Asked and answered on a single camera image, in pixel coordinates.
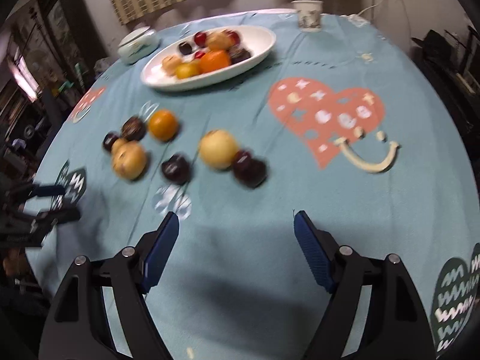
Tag white oval plate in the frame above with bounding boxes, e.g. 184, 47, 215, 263
140, 25, 277, 92

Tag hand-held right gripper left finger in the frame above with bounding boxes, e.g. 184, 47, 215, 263
37, 211, 181, 360

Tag white cable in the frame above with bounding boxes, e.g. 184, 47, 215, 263
349, 0, 391, 21

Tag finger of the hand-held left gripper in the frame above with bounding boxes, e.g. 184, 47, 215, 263
22, 184, 67, 200
20, 209, 82, 233

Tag pale yellow pear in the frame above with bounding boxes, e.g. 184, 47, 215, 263
198, 130, 239, 169

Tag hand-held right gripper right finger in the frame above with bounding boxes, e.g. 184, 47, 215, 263
293, 210, 437, 360

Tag blue printed tablecloth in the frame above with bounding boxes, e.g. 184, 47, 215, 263
24, 9, 480, 360

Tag green orange tangerine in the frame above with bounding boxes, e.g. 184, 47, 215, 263
175, 62, 202, 80

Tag dark brown fruit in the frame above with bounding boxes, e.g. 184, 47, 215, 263
229, 47, 252, 64

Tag small dark plum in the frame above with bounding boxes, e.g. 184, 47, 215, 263
103, 131, 120, 153

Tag printed paper cup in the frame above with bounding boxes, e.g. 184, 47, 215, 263
292, 0, 323, 32

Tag brown scaly fruit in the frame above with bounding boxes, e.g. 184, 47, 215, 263
121, 116, 147, 141

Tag dark framed cabinet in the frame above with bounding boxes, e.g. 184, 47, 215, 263
35, 0, 98, 83

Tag white lidded ceramic jar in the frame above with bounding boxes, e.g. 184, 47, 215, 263
117, 26, 160, 64

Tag white electric fan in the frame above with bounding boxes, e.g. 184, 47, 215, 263
29, 48, 50, 69

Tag large tan round fruit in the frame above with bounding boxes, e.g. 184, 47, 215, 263
206, 31, 232, 51

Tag black chair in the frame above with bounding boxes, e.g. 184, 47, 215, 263
410, 26, 480, 139

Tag small tan fruit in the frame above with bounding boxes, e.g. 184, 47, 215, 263
162, 55, 182, 74

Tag large orange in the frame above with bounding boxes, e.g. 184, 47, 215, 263
199, 50, 232, 75

